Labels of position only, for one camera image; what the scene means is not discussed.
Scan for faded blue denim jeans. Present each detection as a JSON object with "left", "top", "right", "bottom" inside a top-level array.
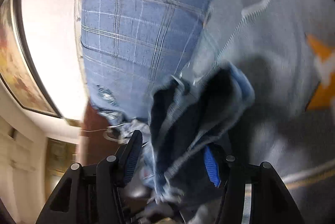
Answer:
[{"left": 143, "top": 63, "right": 254, "bottom": 205}]

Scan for brown wooden headboard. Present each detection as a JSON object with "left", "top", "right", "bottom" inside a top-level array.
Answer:
[{"left": 76, "top": 101, "right": 121, "bottom": 166}]

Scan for grey patterned bed sheet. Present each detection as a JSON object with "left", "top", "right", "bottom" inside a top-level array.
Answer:
[{"left": 192, "top": 0, "right": 334, "bottom": 223}]

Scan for blue plaid pillow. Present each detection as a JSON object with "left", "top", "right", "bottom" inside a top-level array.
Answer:
[{"left": 81, "top": 0, "right": 211, "bottom": 126}]

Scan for white thin cable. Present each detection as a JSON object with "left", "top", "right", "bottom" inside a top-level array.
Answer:
[{"left": 81, "top": 121, "right": 132, "bottom": 144}]

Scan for framed wall picture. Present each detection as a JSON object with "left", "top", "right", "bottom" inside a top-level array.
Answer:
[{"left": 1, "top": 0, "right": 62, "bottom": 118}]

